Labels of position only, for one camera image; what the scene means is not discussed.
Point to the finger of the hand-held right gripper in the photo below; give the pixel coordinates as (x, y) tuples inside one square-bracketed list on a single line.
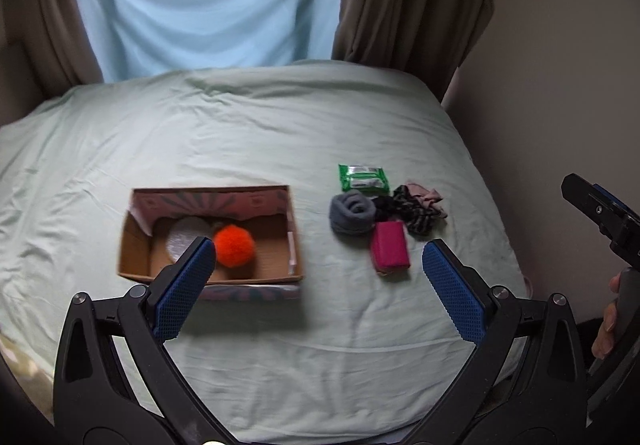
[(587, 200), (615, 200)]

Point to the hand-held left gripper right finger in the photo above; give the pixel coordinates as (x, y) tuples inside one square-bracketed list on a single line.
[(452, 287)]

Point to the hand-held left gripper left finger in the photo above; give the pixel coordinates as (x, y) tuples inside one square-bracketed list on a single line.
[(186, 286)]

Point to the magenta cloth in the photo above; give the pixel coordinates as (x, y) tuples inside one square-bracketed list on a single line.
[(390, 246)]

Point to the striped dark cloth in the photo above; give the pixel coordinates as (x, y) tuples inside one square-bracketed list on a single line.
[(417, 215)]

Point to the patterned cardboard box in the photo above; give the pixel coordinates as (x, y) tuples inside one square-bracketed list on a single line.
[(270, 245)]

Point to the pink cloth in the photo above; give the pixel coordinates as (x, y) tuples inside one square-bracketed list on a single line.
[(425, 195)]

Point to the black scrunchie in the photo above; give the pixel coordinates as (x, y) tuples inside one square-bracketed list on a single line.
[(384, 209)]

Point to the grey socks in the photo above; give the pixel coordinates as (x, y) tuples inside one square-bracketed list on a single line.
[(351, 211)]

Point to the green wet wipes packet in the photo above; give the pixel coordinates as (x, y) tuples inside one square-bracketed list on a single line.
[(362, 176)]

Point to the person's right hand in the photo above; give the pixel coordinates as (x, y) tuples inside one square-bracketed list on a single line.
[(606, 325)]

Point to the silver round pad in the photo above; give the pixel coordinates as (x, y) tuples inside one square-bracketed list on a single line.
[(182, 237)]

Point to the orange fluffy pompom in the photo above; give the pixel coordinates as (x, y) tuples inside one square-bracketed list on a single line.
[(235, 246)]

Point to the bed with green sheet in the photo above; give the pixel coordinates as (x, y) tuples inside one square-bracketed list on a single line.
[(250, 135)]

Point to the cream bedding edge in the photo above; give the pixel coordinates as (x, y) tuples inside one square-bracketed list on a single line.
[(25, 370)]

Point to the brown curtain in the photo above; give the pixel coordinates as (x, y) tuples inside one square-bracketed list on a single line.
[(65, 10), (415, 0)]

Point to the beige headboard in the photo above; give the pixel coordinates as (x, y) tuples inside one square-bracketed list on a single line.
[(20, 80)]

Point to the light blue hanging cloth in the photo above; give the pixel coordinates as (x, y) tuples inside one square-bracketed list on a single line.
[(200, 0)]

